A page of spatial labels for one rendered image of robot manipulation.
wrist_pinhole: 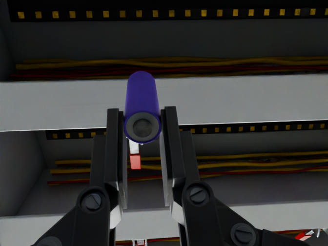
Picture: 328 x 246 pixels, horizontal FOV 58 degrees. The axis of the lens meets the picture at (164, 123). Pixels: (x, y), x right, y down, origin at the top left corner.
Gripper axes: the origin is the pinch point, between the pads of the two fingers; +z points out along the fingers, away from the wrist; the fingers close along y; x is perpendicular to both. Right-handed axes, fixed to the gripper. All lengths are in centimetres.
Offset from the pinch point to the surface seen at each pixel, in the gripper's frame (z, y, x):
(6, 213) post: 10.4, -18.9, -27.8
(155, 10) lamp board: 26.9, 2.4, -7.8
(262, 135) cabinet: 25.2, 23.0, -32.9
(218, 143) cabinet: 25.0, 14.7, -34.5
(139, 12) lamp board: 26.8, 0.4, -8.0
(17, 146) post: 20.0, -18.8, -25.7
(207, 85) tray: 11.9, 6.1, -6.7
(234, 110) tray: 10.6, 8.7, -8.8
